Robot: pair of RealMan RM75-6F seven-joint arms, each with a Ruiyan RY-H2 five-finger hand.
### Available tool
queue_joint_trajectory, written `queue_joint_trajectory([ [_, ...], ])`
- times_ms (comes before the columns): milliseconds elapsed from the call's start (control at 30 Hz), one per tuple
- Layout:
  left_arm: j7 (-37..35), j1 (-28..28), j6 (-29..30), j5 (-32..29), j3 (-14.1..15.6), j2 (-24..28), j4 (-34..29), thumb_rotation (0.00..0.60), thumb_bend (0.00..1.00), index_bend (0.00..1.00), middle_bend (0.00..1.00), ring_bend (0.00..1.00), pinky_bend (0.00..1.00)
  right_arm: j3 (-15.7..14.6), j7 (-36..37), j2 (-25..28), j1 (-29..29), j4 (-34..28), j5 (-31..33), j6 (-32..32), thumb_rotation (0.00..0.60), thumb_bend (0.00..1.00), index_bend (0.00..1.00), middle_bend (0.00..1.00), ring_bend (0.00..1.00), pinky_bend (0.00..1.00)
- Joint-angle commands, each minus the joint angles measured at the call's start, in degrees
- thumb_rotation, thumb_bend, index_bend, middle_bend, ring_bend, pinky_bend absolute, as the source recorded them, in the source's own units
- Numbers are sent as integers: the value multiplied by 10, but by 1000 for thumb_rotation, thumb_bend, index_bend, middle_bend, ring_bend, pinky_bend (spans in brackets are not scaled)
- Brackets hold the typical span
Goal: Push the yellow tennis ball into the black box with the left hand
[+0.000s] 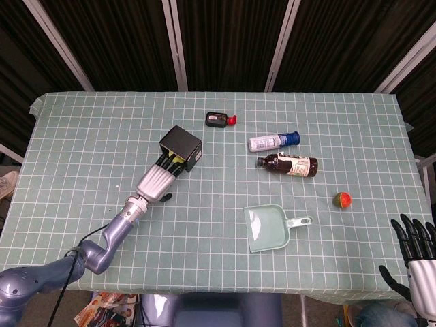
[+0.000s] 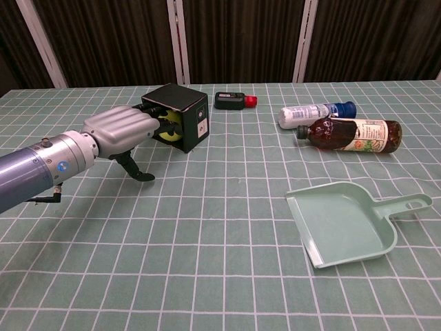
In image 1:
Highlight red and green ball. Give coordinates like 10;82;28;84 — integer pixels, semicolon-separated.
332;191;352;209

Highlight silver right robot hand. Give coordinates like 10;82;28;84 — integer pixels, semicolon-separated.
379;213;436;320

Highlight black pouch with red cap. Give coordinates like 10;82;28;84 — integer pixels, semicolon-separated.
204;111;238;129

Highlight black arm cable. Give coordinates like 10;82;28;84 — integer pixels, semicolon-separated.
46;223;113;327

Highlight dark brown labelled bottle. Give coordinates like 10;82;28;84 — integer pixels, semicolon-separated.
255;152;319;178

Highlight blue jeans leg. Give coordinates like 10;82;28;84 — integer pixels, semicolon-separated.
354;301;418;327

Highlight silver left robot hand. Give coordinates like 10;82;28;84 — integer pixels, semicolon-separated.
134;152;189;206

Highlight colourful snack packages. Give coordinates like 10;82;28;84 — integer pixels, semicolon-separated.
74;291;140;327

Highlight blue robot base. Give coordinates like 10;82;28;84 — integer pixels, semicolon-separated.
140;293;283;327

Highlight white bottle with blue cap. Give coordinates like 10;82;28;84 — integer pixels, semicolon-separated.
247;131;301;153

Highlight metal table leg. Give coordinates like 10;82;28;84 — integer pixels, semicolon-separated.
299;295;309;327

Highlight grey shoe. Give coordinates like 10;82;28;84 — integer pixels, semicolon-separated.
0;169;20;202

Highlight black box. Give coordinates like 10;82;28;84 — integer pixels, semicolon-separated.
159;125;204;173

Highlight teal checkered tablecloth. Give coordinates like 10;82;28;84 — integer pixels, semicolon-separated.
0;91;436;307

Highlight teal plastic dustpan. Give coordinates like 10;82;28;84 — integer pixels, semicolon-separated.
243;203;313;254

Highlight white partition frame post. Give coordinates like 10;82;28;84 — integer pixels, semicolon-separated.
374;27;436;93
22;0;95;92
161;0;189;92
264;0;302;92

